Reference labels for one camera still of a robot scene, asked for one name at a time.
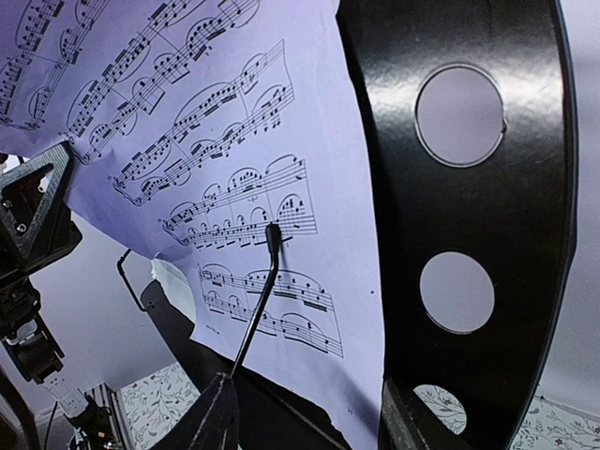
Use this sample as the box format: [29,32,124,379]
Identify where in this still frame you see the sheet music booklet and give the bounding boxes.
[151,259,196,324]

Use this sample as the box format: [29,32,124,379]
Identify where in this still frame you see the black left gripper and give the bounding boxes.
[1,142,83,289]

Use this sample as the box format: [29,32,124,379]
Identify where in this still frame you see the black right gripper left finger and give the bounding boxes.
[161,372,239,449]

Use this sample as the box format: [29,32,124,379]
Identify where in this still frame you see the black music stand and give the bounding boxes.
[115,0,578,450]

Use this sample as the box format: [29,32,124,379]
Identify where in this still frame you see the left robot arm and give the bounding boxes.
[1,142,120,449]

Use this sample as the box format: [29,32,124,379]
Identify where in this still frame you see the purple sheet music page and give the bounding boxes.
[1,1,384,449]

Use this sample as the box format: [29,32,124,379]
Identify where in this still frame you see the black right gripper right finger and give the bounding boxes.
[378,377,469,450]

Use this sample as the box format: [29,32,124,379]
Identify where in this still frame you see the floral table mat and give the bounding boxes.
[119,360,600,450]

